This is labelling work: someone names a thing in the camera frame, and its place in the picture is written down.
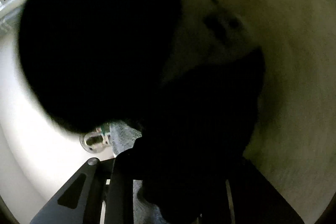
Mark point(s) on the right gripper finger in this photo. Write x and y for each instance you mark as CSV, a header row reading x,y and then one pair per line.
x,y
80,199

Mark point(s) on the striped knit sweater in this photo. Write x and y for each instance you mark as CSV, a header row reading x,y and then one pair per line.
x,y
122,138

